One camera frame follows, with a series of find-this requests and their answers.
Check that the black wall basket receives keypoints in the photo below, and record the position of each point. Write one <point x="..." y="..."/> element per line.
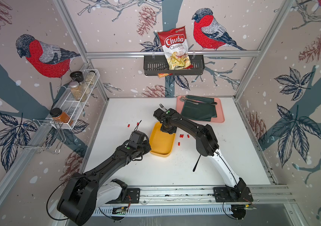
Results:
<point x="154" y="65"/>

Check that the silver lid spice jar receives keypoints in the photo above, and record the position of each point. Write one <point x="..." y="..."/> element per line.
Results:
<point x="77" y="91"/>

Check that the dark green cloth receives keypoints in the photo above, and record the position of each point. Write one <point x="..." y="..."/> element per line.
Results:
<point x="200" y="112"/>

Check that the dark spoon on cloth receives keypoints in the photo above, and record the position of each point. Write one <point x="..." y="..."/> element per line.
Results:
<point x="196" y="102"/>

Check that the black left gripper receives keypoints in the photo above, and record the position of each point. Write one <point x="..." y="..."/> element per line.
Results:
<point x="148" y="149"/>

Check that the orange spice jar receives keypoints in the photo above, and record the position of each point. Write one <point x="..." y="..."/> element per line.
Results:
<point x="60" y="116"/>

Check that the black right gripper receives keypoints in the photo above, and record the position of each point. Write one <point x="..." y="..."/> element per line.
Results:
<point x="171" y="131"/>

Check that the white wire spice rack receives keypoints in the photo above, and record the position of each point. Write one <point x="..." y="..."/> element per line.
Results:
<point x="75" y="109"/>

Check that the chrome wire rack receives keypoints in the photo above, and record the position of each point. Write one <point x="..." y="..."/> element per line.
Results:
<point x="49" y="137"/>

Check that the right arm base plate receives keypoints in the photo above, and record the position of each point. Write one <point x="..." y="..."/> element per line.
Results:
<point x="226" y="194"/>

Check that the yellow plastic storage tray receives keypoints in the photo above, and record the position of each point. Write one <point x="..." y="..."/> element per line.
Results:
<point x="161" y="142"/>

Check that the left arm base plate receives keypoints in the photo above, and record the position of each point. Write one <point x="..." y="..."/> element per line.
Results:
<point x="128" y="195"/>

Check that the pink plastic tray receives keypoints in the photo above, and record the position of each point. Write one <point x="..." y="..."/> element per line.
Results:
<point x="220" y="115"/>

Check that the purple black fork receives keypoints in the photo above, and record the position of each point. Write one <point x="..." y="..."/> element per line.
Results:
<point x="195" y="167"/>

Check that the clear spice jar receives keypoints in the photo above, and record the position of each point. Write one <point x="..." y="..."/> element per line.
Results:
<point x="90" y="78"/>

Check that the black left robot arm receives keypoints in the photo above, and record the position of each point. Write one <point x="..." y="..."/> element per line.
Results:
<point x="80" y="196"/>

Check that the red Chuba chips bag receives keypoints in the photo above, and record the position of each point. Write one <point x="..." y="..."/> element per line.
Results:
<point x="175" y="48"/>

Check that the black lid spice jar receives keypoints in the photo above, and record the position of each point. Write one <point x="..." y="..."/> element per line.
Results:
<point x="77" y="76"/>

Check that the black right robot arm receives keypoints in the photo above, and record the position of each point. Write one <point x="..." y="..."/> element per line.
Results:
<point x="207" y="146"/>

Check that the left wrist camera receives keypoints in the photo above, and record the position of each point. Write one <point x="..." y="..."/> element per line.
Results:
<point x="137" y="137"/>

